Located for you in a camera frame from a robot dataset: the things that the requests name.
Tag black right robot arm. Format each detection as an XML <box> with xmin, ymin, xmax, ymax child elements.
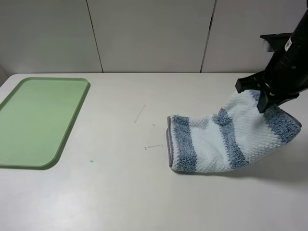
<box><xmin>235</xmin><ymin>12</ymin><xmax>308</xmax><ymax>113</ymax></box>

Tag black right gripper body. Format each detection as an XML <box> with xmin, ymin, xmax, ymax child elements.
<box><xmin>260</xmin><ymin>33</ymin><xmax>308</xmax><ymax>105</ymax></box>

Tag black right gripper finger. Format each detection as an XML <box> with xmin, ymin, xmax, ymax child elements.
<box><xmin>257</xmin><ymin>91</ymin><xmax>277</xmax><ymax>113</ymax></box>
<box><xmin>235</xmin><ymin>71</ymin><xmax>265</xmax><ymax>93</ymax></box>

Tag blue white striped towel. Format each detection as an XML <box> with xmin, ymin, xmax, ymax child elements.
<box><xmin>166</xmin><ymin>90</ymin><xmax>301</xmax><ymax>173</ymax></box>

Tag green plastic tray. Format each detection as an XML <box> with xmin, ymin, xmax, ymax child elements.
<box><xmin>0</xmin><ymin>77</ymin><xmax>90</xmax><ymax>169</ymax></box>

